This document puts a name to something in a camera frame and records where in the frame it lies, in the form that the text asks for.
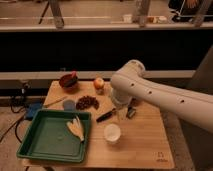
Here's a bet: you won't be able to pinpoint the green plastic tray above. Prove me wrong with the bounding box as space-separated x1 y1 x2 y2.
17 109 91 163

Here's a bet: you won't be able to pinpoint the red yellow apple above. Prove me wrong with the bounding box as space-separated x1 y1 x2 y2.
93 77 105 90

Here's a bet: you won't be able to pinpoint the bunch of dark grapes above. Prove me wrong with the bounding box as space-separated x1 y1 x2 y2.
76 96 99 110

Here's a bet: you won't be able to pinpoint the small black metal clip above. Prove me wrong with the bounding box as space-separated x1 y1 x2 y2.
126 107 136 119

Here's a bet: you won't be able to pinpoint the black handled knife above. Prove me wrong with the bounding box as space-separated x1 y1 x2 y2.
96 108 116 123

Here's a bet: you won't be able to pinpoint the red bowl with utensil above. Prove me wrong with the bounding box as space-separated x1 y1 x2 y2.
59 71 78 89

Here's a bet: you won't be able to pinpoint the wooden stick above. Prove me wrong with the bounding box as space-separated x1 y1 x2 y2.
43 96 68 108

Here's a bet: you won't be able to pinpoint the blue power box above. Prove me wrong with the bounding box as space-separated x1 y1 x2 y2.
25 103 43 120

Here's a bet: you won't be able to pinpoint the black cables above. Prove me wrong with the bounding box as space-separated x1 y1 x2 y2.
0 83 31 144

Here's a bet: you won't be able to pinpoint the grey round lid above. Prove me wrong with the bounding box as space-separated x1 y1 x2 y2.
62 100 76 111

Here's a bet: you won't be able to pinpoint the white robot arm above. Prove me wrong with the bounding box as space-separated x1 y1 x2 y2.
110 60 213 133

